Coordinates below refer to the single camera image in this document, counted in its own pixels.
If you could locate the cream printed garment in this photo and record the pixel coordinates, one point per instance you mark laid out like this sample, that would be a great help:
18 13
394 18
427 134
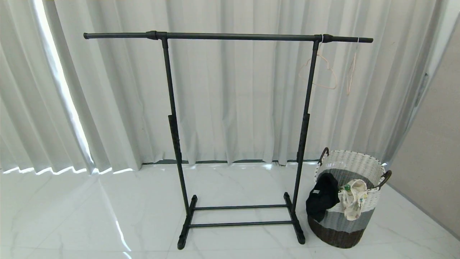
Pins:
354 201

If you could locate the black clothes rack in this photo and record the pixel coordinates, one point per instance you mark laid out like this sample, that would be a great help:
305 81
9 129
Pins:
233 36

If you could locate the pink clothes hanger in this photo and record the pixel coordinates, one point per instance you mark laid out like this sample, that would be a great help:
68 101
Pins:
323 85
348 84

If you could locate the white laundry basket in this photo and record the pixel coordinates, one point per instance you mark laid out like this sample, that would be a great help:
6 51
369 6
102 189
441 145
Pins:
354 163

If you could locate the white curtain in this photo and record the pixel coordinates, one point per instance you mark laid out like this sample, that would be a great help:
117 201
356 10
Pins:
233 90

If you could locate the black garment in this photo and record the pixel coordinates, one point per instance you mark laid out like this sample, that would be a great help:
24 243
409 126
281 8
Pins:
323 196

